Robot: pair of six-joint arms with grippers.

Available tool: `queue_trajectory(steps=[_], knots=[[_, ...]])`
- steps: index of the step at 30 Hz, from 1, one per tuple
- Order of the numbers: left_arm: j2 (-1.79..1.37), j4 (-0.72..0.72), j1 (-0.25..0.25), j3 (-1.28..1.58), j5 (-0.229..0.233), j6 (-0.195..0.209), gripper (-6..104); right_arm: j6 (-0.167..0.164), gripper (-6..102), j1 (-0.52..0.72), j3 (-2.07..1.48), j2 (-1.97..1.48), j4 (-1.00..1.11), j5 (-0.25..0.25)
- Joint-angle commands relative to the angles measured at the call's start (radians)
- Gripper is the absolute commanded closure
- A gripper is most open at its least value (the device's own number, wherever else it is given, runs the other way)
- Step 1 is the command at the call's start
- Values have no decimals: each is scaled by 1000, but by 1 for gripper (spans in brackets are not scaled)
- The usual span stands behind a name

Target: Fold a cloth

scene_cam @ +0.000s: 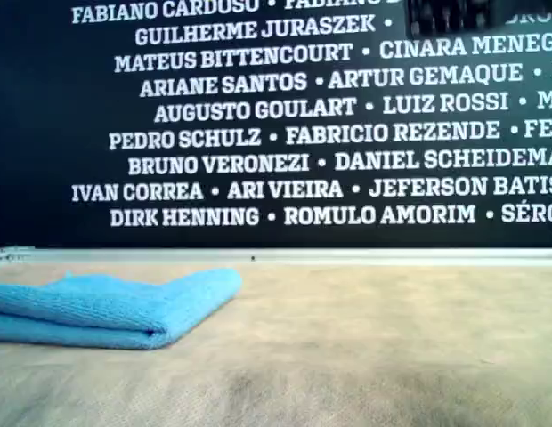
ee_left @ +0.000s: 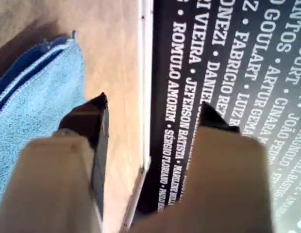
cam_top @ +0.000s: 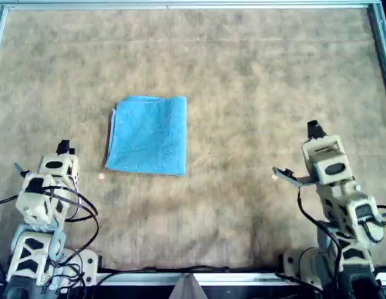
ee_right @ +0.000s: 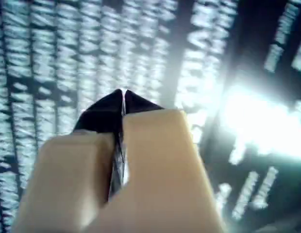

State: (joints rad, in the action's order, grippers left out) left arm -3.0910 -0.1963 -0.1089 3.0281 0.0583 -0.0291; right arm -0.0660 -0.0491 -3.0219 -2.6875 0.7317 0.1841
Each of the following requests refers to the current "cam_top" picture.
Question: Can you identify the cream left gripper body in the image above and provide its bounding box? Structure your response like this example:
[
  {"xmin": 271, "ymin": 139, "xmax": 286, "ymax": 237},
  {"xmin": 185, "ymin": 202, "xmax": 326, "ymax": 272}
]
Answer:
[{"xmin": 39, "ymin": 153, "xmax": 82, "ymax": 185}]

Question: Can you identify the cream right gripper body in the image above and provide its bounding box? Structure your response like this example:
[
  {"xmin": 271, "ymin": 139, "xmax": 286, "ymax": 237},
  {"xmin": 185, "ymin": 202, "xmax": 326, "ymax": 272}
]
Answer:
[{"xmin": 301, "ymin": 135, "xmax": 352, "ymax": 186}]

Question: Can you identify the blue microfibre cloth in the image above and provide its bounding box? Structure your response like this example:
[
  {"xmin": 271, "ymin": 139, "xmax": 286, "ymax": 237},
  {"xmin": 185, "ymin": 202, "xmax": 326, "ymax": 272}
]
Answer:
[{"xmin": 104, "ymin": 95, "xmax": 188, "ymax": 178}]

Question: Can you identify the cream left arm base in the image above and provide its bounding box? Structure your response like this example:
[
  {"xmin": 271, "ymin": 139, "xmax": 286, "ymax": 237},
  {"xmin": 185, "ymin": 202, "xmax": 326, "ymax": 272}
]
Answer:
[{"xmin": 52, "ymin": 248, "xmax": 100, "ymax": 287}]

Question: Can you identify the cream right arm base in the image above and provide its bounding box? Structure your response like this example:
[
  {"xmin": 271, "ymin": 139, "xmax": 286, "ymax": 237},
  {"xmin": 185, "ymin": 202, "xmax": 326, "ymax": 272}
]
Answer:
[{"xmin": 282, "ymin": 247, "xmax": 324, "ymax": 290}]

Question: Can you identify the tan fabric table cover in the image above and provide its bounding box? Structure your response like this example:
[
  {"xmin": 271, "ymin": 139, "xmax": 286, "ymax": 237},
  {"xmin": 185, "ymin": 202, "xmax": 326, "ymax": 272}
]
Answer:
[{"xmin": 0, "ymin": 7, "xmax": 386, "ymax": 272}]

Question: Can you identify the left gripper camera circuit board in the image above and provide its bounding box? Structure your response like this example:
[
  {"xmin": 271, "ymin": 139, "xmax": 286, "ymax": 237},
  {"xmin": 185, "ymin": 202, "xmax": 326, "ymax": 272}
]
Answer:
[{"xmin": 14, "ymin": 161, "xmax": 31, "ymax": 177}]

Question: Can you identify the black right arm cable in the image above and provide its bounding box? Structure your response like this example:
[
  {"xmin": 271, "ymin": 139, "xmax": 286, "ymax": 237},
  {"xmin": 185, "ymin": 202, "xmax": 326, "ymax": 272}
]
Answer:
[{"xmin": 297, "ymin": 186, "xmax": 386, "ymax": 281}]

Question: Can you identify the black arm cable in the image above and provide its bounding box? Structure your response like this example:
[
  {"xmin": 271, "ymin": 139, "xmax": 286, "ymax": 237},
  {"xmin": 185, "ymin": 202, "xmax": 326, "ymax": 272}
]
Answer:
[
  {"xmin": 297, "ymin": 186, "xmax": 386, "ymax": 281},
  {"xmin": 0, "ymin": 185, "xmax": 100, "ymax": 299}
]

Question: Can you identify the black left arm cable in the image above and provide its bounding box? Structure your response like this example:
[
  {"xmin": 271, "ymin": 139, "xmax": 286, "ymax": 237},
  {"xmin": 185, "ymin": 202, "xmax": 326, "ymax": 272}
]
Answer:
[{"xmin": 0, "ymin": 185, "xmax": 100, "ymax": 299}]

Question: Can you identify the grey pyramid camera mount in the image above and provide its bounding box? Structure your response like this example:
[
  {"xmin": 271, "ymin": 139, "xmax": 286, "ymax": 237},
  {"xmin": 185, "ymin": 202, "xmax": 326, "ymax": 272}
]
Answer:
[{"xmin": 169, "ymin": 273, "xmax": 209, "ymax": 299}]

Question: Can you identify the aluminium table frame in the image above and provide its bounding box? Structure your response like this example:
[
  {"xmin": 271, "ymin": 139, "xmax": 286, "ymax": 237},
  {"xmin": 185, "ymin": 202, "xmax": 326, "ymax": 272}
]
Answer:
[{"xmin": 0, "ymin": 0, "xmax": 386, "ymax": 287}]

